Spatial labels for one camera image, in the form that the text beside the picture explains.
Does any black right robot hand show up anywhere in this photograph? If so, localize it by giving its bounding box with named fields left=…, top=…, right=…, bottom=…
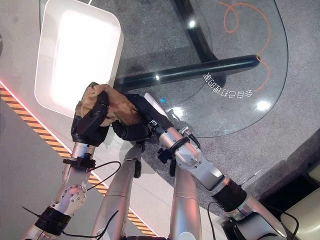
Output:
left=110, top=93, right=176, bottom=141

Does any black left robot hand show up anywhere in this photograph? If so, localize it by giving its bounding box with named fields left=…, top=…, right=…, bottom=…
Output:
left=70, top=81, right=111, bottom=148

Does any brown cloth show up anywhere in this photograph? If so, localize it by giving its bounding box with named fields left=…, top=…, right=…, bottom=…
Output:
left=75, top=84, right=145, bottom=127

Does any white rectangular basket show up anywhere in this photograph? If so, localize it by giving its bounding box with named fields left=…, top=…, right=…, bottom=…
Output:
left=33, top=0, right=125, bottom=119

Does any orange black hazard tape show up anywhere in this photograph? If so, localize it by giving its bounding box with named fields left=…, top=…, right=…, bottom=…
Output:
left=0, top=86, right=159, bottom=237

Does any silver left robot leg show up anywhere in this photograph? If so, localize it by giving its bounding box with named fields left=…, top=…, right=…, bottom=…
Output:
left=91, top=142, right=145, bottom=240

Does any silver robot leg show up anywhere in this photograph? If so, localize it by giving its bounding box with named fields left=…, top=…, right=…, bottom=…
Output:
left=91, top=142, right=145, bottom=240
left=169, top=159, right=204, bottom=240

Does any silver right robot leg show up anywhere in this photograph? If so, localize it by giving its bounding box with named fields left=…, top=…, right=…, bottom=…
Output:
left=169, top=159, right=204, bottom=240

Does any beige and black cabinet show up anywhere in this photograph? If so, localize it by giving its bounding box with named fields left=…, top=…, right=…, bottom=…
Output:
left=261, top=147, right=320, bottom=240

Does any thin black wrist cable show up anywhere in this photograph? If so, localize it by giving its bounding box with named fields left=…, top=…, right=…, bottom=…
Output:
left=86, top=160, right=122, bottom=191

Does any black tubular table frame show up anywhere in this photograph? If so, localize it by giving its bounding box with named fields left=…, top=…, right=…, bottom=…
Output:
left=115, top=0, right=262, bottom=89

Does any orange cable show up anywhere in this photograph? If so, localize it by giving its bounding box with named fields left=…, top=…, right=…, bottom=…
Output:
left=222, top=1, right=273, bottom=92

